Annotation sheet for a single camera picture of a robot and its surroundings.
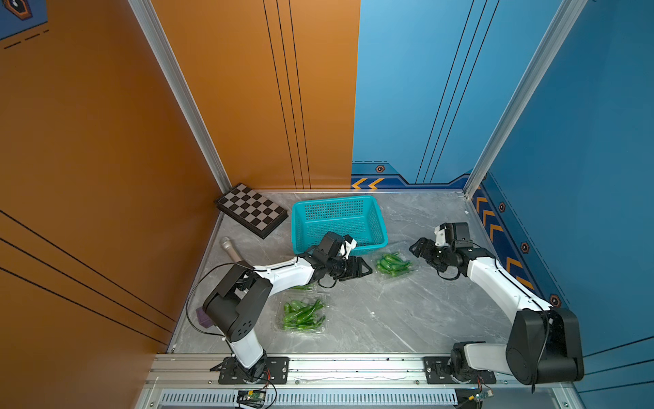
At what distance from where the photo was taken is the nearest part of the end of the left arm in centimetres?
70

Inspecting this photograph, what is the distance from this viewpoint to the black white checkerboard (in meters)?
1.07

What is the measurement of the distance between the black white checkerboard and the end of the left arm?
1.33 feet
